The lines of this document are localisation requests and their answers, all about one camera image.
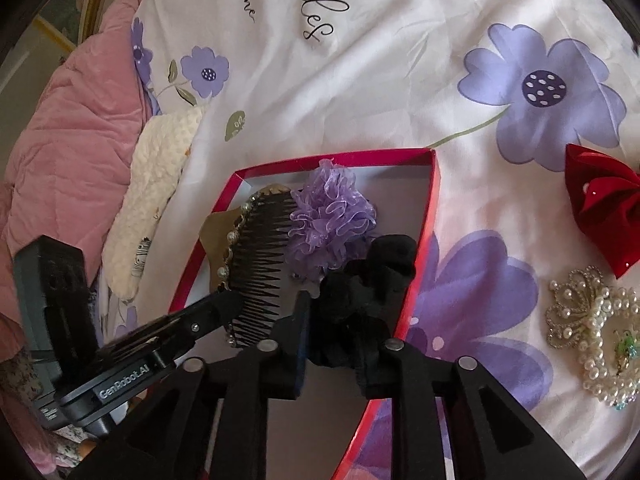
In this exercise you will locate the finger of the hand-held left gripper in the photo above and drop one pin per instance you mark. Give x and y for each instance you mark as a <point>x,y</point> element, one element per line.
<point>200,317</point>

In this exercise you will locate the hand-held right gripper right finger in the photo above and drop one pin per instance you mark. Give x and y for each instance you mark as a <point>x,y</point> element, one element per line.
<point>400,370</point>

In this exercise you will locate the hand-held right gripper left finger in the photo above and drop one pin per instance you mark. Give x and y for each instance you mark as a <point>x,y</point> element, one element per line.
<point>300,345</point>

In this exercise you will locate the pink quilt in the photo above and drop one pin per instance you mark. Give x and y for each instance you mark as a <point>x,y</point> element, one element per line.
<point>65,150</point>

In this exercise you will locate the black scrunchie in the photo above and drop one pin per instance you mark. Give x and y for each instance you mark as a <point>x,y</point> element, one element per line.
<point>360,290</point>

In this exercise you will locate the floral patterned cloth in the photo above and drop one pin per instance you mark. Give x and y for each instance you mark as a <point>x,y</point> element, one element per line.
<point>20,375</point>

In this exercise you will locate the red velvet bow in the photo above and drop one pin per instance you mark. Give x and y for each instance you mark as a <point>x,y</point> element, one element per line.
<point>600,200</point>

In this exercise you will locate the black hair comb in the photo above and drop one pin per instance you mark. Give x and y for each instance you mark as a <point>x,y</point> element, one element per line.
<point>260,260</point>

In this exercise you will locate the cream knitted cloth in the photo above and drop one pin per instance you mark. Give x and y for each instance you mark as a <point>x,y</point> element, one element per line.
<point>150,190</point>

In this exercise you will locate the red cardboard box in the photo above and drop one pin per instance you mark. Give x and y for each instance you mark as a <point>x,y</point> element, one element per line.
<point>390,195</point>

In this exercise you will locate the purple organza scrunchie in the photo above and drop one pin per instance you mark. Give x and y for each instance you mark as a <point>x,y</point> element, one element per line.
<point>325,215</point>

